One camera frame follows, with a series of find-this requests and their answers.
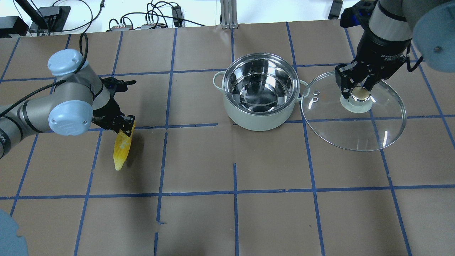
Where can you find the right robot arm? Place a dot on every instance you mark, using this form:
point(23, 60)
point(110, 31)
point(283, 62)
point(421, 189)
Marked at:
point(396, 32)

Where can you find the aluminium frame post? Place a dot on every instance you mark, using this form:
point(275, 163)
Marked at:
point(229, 14)

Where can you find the yellow corn cob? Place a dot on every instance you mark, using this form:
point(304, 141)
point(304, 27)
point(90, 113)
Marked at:
point(122, 147)

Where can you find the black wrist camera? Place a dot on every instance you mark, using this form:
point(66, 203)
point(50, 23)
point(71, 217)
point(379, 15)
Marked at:
point(114, 85)
point(358, 15)

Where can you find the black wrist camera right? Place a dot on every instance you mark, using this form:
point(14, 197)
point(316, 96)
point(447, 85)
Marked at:
point(358, 15)

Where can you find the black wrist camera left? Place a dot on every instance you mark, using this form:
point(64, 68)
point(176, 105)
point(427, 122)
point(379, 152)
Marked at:
point(114, 85)

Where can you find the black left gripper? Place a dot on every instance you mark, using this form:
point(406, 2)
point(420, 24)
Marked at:
point(107, 112)

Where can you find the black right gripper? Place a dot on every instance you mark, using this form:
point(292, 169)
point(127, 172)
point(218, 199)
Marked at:
point(377, 53)

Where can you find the pale green steel pot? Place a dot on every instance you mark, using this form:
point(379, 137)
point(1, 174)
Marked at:
point(259, 91)

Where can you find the glass pot lid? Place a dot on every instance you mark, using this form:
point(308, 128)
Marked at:
point(365, 121)

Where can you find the black monitor stand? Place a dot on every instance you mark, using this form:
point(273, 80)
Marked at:
point(52, 18)

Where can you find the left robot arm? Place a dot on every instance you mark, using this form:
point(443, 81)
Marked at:
point(80, 98)

